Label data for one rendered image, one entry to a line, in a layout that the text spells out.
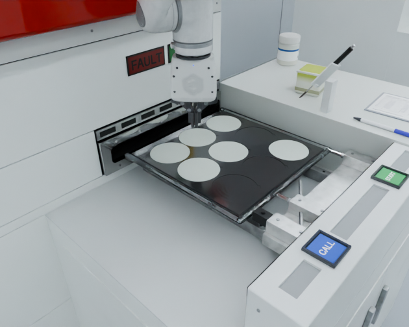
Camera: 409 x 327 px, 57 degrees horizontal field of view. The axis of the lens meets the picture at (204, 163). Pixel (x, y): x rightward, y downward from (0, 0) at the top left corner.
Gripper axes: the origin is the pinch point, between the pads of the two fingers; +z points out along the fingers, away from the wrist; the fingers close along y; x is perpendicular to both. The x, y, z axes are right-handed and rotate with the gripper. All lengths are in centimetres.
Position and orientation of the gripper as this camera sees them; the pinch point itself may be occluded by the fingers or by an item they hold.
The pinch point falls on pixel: (194, 117)
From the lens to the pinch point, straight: 89.5
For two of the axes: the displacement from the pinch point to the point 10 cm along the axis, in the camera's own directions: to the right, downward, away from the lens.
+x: 0.4, -5.5, 8.4
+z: 0.1, 8.4, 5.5
